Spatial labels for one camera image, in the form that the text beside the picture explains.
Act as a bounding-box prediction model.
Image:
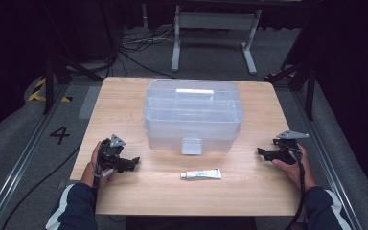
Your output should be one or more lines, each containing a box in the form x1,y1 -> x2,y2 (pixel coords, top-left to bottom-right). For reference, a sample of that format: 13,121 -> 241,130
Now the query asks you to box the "metal floor rail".
291,90 -> 364,230
0,85 -> 69,230

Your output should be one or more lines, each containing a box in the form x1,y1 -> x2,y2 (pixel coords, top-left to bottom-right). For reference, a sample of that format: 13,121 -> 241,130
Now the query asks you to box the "clear plastic storage box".
143,78 -> 245,156

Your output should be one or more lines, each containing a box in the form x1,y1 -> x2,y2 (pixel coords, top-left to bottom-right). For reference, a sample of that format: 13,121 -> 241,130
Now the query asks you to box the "grey metal table frame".
171,4 -> 264,77

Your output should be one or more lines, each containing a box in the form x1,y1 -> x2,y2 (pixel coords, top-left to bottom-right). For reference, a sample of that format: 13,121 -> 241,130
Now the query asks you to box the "person's right hand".
271,143 -> 318,192

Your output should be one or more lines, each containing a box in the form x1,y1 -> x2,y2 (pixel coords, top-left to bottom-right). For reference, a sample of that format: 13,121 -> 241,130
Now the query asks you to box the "right hand-held gripper cable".
283,147 -> 307,230

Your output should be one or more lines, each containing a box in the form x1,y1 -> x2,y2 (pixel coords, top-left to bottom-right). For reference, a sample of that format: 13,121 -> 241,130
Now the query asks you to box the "black metal stand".
264,58 -> 318,122
42,52 -> 105,116

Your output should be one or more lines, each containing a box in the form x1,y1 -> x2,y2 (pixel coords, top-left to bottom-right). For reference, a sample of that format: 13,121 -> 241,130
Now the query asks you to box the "black floor cable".
1,143 -> 82,230

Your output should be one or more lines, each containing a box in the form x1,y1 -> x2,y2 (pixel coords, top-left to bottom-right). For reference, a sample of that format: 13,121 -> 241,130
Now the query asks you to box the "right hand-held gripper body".
272,129 -> 311,166

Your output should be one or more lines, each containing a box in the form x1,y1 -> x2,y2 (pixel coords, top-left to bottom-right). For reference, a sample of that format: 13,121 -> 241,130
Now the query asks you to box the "person's left hand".
80,140 -> 118,189

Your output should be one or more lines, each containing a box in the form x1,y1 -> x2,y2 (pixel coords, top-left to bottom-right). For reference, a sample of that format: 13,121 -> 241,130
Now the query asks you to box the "hand-held gripper cable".
283,147 -> 307,230
92,162 -> 115,190

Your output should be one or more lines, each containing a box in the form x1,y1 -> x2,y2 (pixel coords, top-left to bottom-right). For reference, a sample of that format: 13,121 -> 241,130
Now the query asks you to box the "white tube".
179,168 -> 222,180

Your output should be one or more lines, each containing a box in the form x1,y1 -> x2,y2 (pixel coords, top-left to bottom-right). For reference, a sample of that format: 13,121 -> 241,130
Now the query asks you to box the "left hand-held gripper cable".
92,162 -> 115,190

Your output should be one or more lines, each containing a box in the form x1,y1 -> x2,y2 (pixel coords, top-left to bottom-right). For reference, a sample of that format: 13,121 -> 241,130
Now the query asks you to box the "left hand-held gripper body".
97,133 -> 129,173

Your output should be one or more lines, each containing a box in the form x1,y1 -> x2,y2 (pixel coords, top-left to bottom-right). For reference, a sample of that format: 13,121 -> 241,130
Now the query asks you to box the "bundle of floor cables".
117,24 -> 177,80

